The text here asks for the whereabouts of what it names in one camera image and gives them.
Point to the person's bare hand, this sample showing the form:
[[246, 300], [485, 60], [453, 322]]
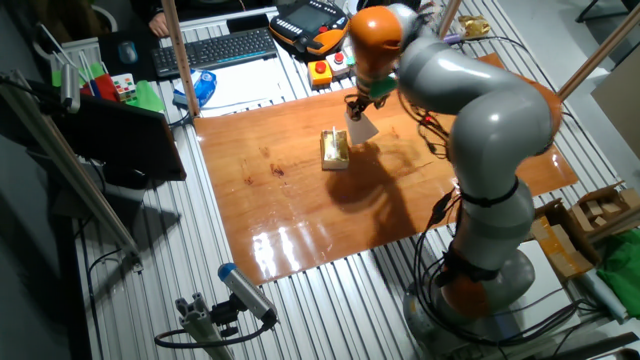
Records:
[[159, 25]]

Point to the silver camera on beam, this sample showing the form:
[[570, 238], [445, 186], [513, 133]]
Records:
[[70, 87]]

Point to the crumpled gold wrapper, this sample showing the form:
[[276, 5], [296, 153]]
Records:
[[475, 26]]

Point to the white paper sheet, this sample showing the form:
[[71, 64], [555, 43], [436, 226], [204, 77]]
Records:
[[250, 82]]

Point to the open cardboard box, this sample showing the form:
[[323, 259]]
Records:
[[560, 245]]

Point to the red bag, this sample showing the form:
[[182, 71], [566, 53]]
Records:
[[105, 87]]

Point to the green cloth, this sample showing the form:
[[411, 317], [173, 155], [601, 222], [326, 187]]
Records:
[[622, 275]]

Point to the diagonal aluminium beam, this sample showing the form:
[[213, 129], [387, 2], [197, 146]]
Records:
[[65, 165]]

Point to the blue white plastic package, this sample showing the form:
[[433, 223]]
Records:
[[202, 87]]

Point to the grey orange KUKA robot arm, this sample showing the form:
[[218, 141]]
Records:
[[500, 125]]

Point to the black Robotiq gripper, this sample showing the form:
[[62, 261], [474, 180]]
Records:
[[367, 100]]

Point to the black mouse pad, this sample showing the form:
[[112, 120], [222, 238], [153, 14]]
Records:
[[107, 55]]

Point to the aluminium profile bracket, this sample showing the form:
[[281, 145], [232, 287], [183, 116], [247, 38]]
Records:
[[200, 325]]

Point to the wooden frame post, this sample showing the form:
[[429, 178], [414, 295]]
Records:
[[181, 60], [600, 52], [449, 17]]

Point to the orange black teach pendant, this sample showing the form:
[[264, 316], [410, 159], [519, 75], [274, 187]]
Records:
[[310, 22]]

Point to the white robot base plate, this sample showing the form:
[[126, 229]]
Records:
[[550, 295]]

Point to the glossy wooden board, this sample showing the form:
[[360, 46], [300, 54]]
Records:
[[280, 210]]

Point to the Rubik's cube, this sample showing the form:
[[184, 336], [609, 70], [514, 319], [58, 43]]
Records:
[[123, 87]]

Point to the black flat monitor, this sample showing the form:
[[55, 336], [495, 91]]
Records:
[[115, 135]]

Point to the dark computer mouse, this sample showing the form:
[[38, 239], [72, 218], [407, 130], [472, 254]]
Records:
[[128, 52]]

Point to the beige cardboard panel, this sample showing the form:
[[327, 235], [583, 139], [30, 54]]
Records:
[[620, 105]]

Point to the black computer keyboard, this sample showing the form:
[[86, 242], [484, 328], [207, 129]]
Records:
[[215, 50]]

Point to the white paper roll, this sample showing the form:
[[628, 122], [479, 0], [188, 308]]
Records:
[[602, 295]]

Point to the yellow emergency stop box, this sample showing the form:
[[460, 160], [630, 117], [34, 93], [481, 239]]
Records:
[[320, 72]]

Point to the silver camera blue cap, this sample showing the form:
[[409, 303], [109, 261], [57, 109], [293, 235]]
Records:
[[245, 290]]

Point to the cardboard box with wood blocks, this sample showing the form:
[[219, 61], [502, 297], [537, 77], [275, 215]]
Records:
[[600, 207]]

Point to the green paper sheet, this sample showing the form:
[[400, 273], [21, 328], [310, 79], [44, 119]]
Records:
[[147, 97]]

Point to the black phone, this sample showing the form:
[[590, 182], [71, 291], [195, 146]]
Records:
[[247, 22]]

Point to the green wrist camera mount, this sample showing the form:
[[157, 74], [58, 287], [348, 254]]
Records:
[[384, 87]]

